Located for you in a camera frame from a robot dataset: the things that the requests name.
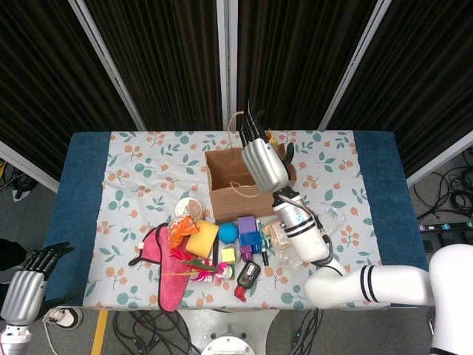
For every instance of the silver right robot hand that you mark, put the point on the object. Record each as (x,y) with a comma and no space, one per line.
(266,166)

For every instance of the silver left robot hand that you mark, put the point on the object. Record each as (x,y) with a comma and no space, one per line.
(24,299)

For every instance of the gold biscuit packet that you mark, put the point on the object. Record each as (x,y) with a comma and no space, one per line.
(272,137)

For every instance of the blue and purple toy block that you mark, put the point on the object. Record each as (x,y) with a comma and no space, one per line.
(249,239)

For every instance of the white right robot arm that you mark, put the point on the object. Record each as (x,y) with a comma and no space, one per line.
(306,236)

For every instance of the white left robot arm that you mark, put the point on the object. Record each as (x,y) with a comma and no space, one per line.
(13,340)

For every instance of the round grey robot base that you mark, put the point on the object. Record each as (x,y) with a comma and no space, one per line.
(229,347)

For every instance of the brown paper bag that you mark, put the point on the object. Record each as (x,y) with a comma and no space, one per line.
(236,211)

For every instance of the white sneaker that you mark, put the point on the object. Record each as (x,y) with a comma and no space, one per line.
(64,317)

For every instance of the bystander black trousers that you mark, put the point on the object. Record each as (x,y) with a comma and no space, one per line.
(11,255)

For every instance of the light purple cube block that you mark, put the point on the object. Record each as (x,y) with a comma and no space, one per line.
(245,223)

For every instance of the blue ball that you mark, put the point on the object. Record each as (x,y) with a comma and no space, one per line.
(228,233)

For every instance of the yellow floor tape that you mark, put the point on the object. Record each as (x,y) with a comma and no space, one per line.
(99,333)

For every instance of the clear round pin container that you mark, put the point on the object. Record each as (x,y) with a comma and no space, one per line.
(237,246)

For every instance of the clear round plastic tub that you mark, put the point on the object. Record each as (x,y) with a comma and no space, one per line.
(186,207)

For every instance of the black and white marker pen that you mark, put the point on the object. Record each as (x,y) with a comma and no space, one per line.
(265,257)

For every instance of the yellow foam cube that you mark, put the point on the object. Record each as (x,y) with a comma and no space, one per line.
(228,255)

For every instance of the yellow sponge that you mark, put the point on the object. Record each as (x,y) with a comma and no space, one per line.
(201,238)

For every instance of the dark slim box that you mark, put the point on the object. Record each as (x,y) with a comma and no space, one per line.
(214,255)

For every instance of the black ink bottle red cap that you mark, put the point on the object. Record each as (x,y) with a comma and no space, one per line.
(248,273)

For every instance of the orange snack packet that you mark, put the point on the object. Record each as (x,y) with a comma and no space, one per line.
(179,234)

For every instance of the floral print tablecloth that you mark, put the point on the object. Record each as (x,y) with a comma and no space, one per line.
(155,166)

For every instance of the black ribbed partition panel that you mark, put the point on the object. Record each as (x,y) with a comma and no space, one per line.
(166,55)
(44,74)
(425,74)
(295,55)

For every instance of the colourful feather shuttlecock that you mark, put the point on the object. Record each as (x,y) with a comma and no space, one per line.
(196,263)

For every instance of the white bottle cap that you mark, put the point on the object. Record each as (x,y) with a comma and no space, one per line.
(209,278)

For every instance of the blue fabric table cover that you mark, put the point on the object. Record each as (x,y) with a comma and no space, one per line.
(77,185)

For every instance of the pink towel with black trim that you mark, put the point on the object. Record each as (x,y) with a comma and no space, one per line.
(170,281)

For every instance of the black power strip coloured sockets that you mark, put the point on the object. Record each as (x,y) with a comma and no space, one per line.
(443,227)

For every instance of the plain black power strip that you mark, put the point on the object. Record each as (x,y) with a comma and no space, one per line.
(447,242)

